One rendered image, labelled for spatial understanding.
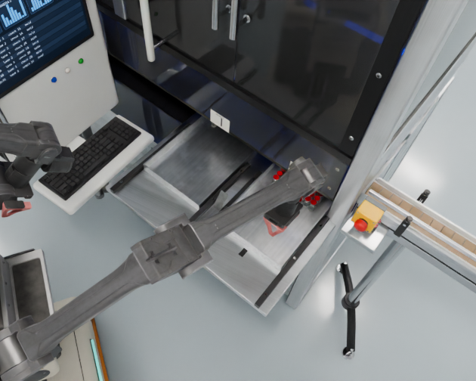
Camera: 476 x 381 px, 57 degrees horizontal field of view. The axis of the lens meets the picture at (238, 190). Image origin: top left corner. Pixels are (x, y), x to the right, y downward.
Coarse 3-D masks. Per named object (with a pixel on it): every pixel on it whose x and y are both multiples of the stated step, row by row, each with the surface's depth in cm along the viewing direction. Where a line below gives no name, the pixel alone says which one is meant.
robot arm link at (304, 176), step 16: (304, 160) 102; (288, 176) 98; (304, 176) 102; (320, 176) 102; (256, 192) 94; (272, 192) 95; (288, 192) 97; (304, 192) 99; (240, 208) 90; (256, 208) 92; (272, 208) 96; (176, 224) 84; (192, 224) 84; (208, 224) 86; (224, 224) 87; (240, 224) 89; (192, 240) 86; (208, 240) 84; (208, 256) 84; (192, 272) 81
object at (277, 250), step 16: (272, 176) 157; (304, 208) 151; (320, 208) 151; (256, 224) 146; (304, 224) 147; (240, 240) 142; (256, 240) 143; (272, 240) 143; (288, 240) 144; (272, 256) 140; (288, 256) 140
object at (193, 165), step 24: (168, 144) 159; (192, 144) 163; (216, 144) 164; (240, 144) 164; (144, 168) 154; (168, 168) 156; (192, 168) 157; (216, 168) 158; (240, 168) 157; (192, 192) 151
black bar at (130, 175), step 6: (186, 126) 165; (180, 132) 164; (162, 144) 160; (156, 150) 158; (150, 156) 156; (144, 162) 155; (138, 168) 153; (132, 174) 152; (120, 180) 150; (126, 180) 151; (114, 186) 149; (120, 186) 150; (114, 192) 149
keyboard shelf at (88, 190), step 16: (80, 144) 170; (144, 144) 172; (112, 160) 166; (128, 160) 167; (96, 176) 162; (112, 176) 163; (48, 192) 157; (80, 192) 158; (96, 192) 160; (64, 208) 154
